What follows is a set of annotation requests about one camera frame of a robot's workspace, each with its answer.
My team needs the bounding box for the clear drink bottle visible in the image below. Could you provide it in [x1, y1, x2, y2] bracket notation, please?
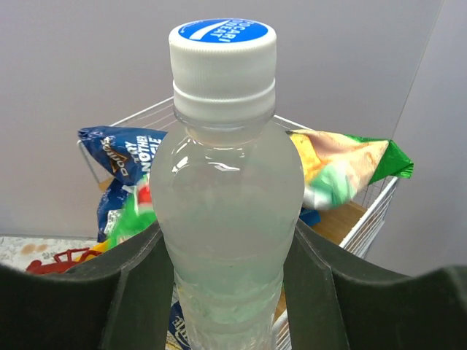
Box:
[150, 18, 304, 349]

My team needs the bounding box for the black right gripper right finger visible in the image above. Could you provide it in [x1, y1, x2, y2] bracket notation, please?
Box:
[284, 222, 466, 350]

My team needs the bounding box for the blue Kettle chips bag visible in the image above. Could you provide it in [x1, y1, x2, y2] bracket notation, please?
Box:
[166, 301, 191, 350]

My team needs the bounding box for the green Chula chips bag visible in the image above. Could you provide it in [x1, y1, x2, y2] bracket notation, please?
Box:
[103, 129, 414, 242]

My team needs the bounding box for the blue Doritos chips bag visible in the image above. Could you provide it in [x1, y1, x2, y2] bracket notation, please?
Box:
[77, 125, 166, 243]

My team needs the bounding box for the yellow food tray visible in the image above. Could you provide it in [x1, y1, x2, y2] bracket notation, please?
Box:
[75, 241, 109, 263]

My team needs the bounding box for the white wire shelf rack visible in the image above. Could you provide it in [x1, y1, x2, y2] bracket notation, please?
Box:
[76, 95, 402, 350]

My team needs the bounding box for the red toy lobster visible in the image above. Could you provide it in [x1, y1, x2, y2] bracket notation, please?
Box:
[26, 248, 89, 275]

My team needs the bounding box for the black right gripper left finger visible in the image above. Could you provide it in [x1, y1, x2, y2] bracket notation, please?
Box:
[1, 223, 174, 349]

